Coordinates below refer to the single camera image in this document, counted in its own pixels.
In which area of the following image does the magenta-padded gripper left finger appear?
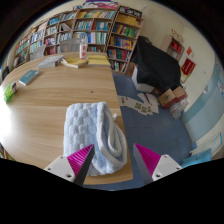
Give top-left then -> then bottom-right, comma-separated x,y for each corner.
43,143 -> 96,187

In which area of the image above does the teal book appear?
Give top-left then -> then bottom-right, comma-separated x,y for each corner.
18,69 -> 42,87

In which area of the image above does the green packet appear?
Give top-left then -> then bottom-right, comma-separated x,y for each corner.
3,82 -> 15,104

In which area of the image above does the small dark-lidded jar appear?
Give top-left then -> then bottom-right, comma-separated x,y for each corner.
10,80 -> 19,95

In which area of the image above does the small wall shelf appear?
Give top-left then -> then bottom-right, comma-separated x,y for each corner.
160,33 -> 186,61

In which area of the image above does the grey chair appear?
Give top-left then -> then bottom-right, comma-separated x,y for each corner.
29,44 -> 47,61
58,38 -> 82,54

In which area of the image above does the brown cardboard box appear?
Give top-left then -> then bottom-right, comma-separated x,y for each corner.
157,85 -> 188,110

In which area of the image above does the papers scattered on floor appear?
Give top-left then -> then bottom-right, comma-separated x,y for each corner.
117,92 -> 161,117

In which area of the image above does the light grey waffle towel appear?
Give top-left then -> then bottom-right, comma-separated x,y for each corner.
62,101 -> 129,177

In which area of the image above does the red wall poster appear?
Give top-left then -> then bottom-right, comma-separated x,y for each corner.
180,57 -> 197,76

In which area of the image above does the open yellow book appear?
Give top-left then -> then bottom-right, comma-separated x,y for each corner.
60,57 -> 90,70

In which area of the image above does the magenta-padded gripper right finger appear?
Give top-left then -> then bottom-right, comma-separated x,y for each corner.
132,142 -> 184,185

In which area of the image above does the light blue flat panel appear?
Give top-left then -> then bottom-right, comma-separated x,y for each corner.
181,148 -> 214,169

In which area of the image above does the white box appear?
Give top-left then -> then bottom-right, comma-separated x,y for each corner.
131,66 -> 155,94

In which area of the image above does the black cloth cover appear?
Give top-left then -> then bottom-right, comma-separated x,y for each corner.
129,35 -> 183,92

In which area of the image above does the white bottle with red label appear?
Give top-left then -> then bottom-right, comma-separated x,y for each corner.
78,37 -> 89,61

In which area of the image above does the wooden bookshelf unit with books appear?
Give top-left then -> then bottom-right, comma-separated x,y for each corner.
12,1 -> 145,74

